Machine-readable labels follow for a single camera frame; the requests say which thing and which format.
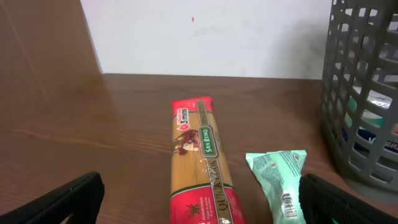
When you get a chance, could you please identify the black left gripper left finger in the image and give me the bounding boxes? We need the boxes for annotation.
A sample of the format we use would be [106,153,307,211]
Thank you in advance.
[1,172,104,224]

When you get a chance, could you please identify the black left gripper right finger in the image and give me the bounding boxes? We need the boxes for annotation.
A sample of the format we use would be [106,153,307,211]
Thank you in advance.
[298,174,397,224]

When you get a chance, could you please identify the mint green pouch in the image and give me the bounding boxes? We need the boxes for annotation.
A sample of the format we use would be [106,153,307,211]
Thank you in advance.
[246,150,307,224]

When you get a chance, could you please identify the tissue pack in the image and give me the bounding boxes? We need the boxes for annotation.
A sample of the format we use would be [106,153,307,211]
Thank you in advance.
[341,90,398,153]

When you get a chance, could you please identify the grey plastic mesh basket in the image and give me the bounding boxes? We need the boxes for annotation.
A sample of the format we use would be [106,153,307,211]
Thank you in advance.
[321,0,397,204]

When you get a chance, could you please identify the red spaghetti packet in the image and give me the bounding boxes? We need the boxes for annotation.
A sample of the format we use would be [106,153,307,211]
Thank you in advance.
[170,96,246,224]

